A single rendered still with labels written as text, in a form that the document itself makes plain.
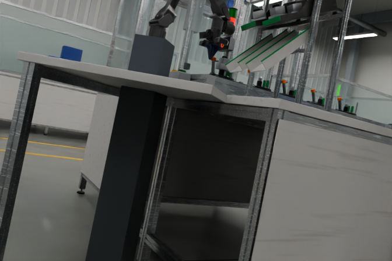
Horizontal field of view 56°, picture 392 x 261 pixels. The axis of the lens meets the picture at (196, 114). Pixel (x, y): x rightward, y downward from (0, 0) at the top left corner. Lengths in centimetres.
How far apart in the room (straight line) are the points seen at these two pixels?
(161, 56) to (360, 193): 94
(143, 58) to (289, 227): 89
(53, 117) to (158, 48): 526
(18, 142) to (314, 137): 100
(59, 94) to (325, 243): 581
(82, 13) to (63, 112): 388
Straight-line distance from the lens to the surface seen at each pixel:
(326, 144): 131
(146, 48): 161
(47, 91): 671
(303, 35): 157
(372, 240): 163
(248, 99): 126
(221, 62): 190
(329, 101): 163
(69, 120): 680
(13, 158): 143
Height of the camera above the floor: 74
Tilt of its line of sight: 1 degrees up
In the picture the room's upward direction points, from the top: 11 degrees clockwise
